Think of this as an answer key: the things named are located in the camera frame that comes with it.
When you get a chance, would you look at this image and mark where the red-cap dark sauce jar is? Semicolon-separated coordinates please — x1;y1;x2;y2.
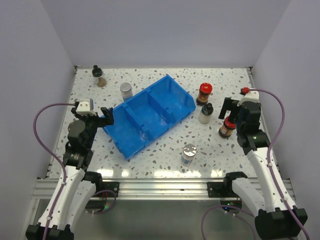
196;82;213;106

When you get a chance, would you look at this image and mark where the silver-lid shaker jar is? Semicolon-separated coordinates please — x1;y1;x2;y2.
181;143;198;166

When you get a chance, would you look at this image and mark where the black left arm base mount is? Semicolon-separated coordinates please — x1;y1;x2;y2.
99;181;120;199

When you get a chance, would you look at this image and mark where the black-cap brown spice bottle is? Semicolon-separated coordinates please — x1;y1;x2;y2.
91;65;107;88

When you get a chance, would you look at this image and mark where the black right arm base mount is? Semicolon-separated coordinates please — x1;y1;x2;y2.
206;181;228;198

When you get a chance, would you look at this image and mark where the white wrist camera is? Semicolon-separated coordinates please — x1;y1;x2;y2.
75;98;97;116
239;87;259;104

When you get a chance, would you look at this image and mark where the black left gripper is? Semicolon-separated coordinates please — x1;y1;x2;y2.
71;107;113;149

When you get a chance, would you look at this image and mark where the silver-lid blue-label spice jar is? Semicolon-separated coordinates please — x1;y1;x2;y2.
120;82;133;102

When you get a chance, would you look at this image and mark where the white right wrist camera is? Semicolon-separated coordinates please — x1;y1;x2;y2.
239;87;259;104

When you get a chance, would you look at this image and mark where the blue three-compartment plastic bin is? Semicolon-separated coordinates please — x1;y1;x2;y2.
103;75;196;159

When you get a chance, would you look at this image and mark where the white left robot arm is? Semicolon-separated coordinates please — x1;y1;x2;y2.
25;102;114;240

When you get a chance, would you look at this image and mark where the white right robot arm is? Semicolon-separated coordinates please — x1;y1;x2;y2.
219;97;308;240

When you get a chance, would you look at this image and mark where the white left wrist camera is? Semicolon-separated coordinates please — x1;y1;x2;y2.
75;98;97;116

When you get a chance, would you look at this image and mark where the aluminium front rail frame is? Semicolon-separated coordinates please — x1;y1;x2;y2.
31;178;237;201

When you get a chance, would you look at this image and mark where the black-cap white spice bottle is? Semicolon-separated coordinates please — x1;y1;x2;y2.
198;103;214;125

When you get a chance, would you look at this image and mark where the red-cap brown sauce jar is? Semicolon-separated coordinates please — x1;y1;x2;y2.
218;116;236;139

